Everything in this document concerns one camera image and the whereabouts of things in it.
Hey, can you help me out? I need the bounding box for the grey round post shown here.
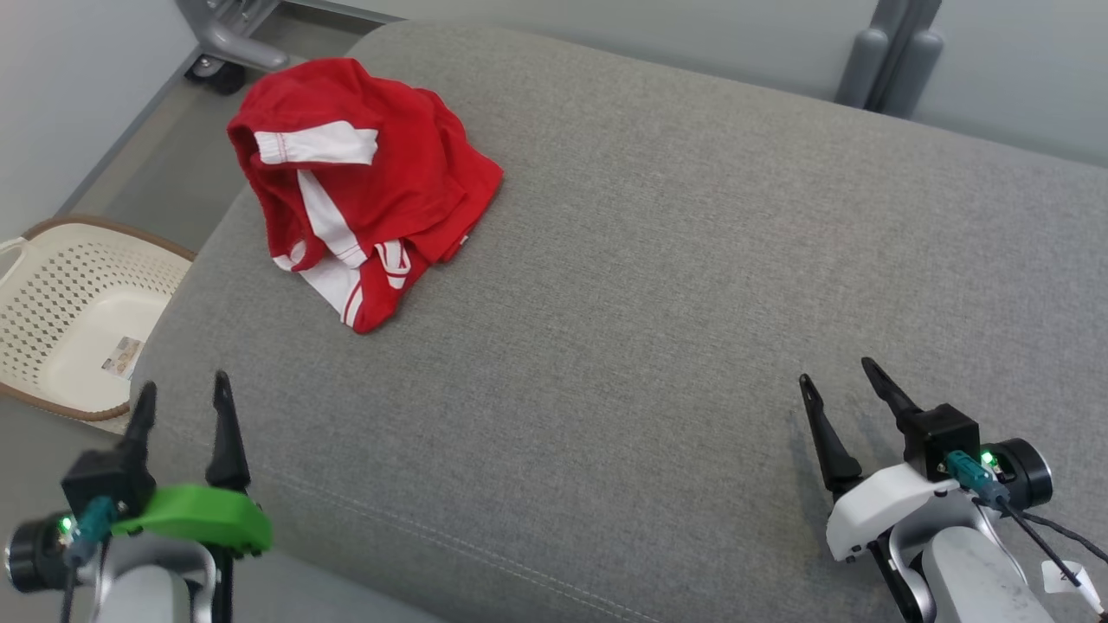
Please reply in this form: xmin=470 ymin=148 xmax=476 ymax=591
xmin=885 ymin=30 xmax=944 ymax=119
xmin=835 ymin=29 xmax=888 ymax=109

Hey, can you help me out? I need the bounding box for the grey metal frame leg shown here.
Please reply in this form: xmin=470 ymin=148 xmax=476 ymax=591
xmin=173 ymin=0 xmax=291 ymax=72

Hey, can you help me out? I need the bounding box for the paper label in basket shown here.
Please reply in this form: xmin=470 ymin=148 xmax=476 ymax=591
xmin=101 ymin=336 xmax=143 ymax=380

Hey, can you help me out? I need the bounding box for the teal cable connector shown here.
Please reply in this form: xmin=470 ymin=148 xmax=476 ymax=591
xmin=65 ymin=496 xmax=118 ymax=568
xmin=944 ymin=450 xmax=1009 ymax=505

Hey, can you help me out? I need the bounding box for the teal right cable connector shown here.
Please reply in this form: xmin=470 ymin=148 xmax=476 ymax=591
xmin=944 ymin=450 xmax=1009 ymax=505

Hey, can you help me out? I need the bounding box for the red white basketball jersey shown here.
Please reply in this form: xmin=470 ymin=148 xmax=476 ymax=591
xmin=227 ymin=57 xmax=505 ymax=335

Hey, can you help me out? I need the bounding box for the grey upright rail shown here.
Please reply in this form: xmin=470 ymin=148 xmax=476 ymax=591
xmin=866 ymin=0 xmax=943 ymax=112

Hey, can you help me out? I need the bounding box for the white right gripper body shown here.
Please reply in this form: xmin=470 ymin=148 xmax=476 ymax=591
xmin=825 ymin=463 xmax=962 ymax=563

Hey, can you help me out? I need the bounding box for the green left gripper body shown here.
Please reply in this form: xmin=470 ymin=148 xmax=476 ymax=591
xmin=111 ymin=485 xmax=274 ymax=556

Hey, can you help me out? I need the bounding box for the cream plastic laundry basket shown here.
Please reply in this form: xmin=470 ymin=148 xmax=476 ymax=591
xmin=0 ymin=215 xmax=196 ymax=423

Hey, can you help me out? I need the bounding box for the teal left cable connector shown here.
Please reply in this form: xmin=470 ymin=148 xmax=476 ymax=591
xmin=65 ymin=496 xmax=118 ymax=568

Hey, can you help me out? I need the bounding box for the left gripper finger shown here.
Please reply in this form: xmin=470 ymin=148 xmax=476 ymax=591
xmin=119 ymin=381 xmax=158 ymax=453
xmin=205 ymin=370 xmax=252 ymax=492

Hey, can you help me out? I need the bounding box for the grey fabric sofa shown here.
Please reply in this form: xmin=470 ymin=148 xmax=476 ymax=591
xmin=130 ymin=19 xmax=1108 ymax=623

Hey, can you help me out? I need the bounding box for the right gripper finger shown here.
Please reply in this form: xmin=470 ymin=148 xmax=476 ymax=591
xmin=861 ymin=356 xmax=923 ymax=434
xmin=798 ymin=374 xmax=864 ymax=498

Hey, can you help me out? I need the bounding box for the white cable tag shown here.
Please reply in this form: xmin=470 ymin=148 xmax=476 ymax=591
xmin=1041 ymin=560 xmax=1093 ymax=595

